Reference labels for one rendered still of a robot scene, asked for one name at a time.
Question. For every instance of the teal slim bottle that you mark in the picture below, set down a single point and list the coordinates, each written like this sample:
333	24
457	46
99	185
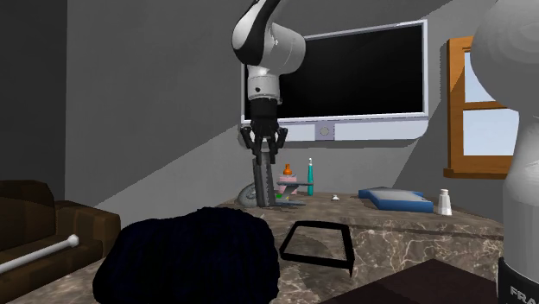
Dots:
310	179

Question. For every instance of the tiny white object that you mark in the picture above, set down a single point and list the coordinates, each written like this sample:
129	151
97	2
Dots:
335	197

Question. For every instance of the dark blue lumpy cushion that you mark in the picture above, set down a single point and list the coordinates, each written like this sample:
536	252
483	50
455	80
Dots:
185	257

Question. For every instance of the grey upright stand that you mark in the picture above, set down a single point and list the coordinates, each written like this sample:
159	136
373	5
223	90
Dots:
262	185

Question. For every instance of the orange small bottle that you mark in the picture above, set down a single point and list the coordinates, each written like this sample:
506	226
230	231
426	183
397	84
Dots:
287	170

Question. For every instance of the wooden framed window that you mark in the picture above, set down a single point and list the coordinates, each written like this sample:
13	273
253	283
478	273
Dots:
455	126

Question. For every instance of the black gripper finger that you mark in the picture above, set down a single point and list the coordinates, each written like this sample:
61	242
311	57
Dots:
249	139
279	141

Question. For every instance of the grey shell-shaped figure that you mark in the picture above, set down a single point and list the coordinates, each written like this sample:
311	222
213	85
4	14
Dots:
245	197

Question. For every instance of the wall-mounted flat screen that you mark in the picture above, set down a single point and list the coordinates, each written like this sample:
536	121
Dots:
353	71

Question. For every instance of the blue flat box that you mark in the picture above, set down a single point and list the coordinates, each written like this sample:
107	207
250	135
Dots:
396	198

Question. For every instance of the white rod with knob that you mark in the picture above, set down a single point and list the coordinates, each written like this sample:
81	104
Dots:
42	252

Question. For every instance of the black square frame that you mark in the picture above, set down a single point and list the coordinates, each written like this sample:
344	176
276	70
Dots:
347	248

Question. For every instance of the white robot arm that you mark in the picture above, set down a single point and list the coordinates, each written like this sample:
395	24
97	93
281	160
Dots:
520	177

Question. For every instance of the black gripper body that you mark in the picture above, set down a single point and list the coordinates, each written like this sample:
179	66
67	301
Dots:
264	113

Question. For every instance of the brown sofa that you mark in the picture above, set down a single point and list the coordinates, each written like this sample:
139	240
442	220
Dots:
29	219

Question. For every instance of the small white bottle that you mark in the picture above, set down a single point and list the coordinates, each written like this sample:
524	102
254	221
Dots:
444	205

